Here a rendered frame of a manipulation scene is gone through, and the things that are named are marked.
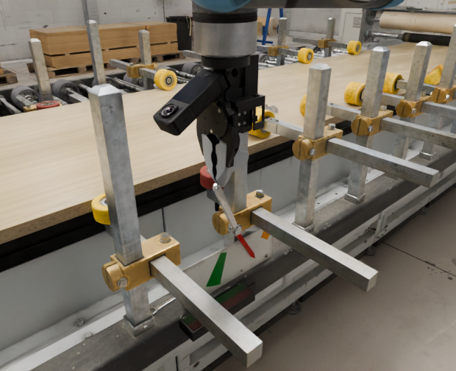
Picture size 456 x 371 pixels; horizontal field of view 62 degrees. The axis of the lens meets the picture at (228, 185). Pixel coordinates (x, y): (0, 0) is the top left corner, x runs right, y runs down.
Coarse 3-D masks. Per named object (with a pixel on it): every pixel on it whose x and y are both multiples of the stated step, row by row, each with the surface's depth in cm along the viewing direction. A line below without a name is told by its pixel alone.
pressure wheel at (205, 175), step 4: (204, 168) 90; (200, 172) 88; (204, 172) 88; (208, 172) 88; (200, 176) 89; (204, 176) 87; (208, 176) 86; (200, 180) 89; (204, 180) 87; (208, 180) 87; (212, 180) 86; (204, 184) 88; (208, 184) 87; (212, 184) 87; (208, 188) 88; (212, 188) 87; (216, 204) 93; (216, 208) 94
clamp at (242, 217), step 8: (248, 200) 84; (256, 200) 84; (264, 200) 84; (248, 208) 81; (256, 208) 82; (264, 208) 84; (216, 216) 80; (224, 216) 78; (240, 216) 80; (248, 216) 82; (216, 224) 81; (224, 224) 78; (240, 224) 81; (248, 224) 82; (224, 232) 79
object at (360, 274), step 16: (208, 192) 92; (256, 224) 82; (272, 224) 78; (288, 224) 77; (288, 240) 75; (304, 240) 72; (320, 240) 72; (320, 256) 70; (336, 256) 68; (336, 272) 68; (352, 272) 65; (368, 272) 64; (368, 288) 64
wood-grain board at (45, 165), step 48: (432, 48) 265; (144, 96) 150; (288, 96) 150; (336, 96) 150; (0, 144) 105; (48, 144) 105; (96, 144) 105; (144, 144) 105; (192, 144) 105; (0, 192) 81; (48, 192) 81; (96, 192) 81; (144, 192) 87; (0, 240) 69
